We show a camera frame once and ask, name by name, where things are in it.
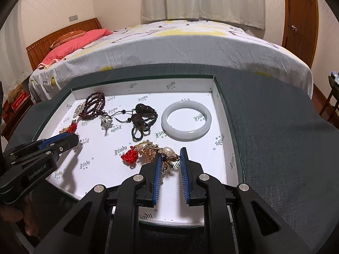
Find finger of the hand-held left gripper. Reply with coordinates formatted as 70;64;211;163
5;133;72;161
11;135;79;166

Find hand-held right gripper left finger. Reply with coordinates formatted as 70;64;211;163
34;152;163;254

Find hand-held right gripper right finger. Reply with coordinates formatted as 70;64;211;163
179;147;310;254

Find red knot gold charm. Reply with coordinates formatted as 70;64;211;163
59;120;78;135

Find gold pearl cluster brooch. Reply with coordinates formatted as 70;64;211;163
158;146;181;175

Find gold chain necklace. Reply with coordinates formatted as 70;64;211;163
135;141;159;164

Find rhinestone hair clip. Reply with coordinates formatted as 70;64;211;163
73;104;86;118

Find small red knot charm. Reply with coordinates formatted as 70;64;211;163
121;148;139;168

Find green box with white lining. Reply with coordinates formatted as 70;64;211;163
5;75;245;229

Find silver pearl brooch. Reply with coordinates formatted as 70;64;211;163
100;112;114;131

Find dark gourd pendant with tassel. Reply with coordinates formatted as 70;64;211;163
113;104;158;142

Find person's left hand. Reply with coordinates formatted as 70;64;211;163
0;194;40;237

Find wooden nightstand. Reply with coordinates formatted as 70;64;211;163
0;95;33;141

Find red box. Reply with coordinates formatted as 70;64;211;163
11;90;29;112

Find white jade bangle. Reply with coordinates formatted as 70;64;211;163
161;101;212;141

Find brown plush toy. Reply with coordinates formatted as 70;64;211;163
7;84;24;101

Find wooden headboard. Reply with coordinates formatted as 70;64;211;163
26;18;102;70

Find pink pillow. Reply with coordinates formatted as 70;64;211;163
37;29;114;68

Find orange pillow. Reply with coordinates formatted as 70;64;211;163
50;30;87;49

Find bed with white sheet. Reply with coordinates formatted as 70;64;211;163
29;20;314;104

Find wooden chair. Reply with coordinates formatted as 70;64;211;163
319;70;339;127

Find white curtain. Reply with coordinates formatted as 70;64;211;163
140;0;266;30

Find wooden door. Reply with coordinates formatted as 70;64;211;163
281;0;320;69

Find dark red bead bracelet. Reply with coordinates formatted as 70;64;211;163
84;92;107;117

